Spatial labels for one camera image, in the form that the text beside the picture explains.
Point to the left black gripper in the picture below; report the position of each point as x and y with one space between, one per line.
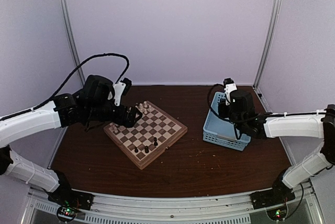
130 121

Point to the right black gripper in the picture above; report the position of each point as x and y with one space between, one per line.
222 112

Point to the light blue plastic basket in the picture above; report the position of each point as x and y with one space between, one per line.
219 132

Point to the wooden chess board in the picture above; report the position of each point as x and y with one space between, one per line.
159 124

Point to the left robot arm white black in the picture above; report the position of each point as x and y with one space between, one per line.
99 100

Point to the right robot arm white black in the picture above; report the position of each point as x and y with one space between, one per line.
317 125

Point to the row of white chess pieces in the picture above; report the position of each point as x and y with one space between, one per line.
144 107

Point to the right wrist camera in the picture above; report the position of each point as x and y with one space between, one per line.
229 86

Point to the right aluminium frame post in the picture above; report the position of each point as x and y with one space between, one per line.
276 8

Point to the aluminium frame post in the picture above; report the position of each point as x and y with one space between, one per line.
69 32
276 8

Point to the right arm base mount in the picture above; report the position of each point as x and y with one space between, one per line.
268 198

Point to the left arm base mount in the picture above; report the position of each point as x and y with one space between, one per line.
76 200

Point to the front aluminium rail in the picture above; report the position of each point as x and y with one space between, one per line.
231 208

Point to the left aluminium frame post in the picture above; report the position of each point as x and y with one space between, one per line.
69 32

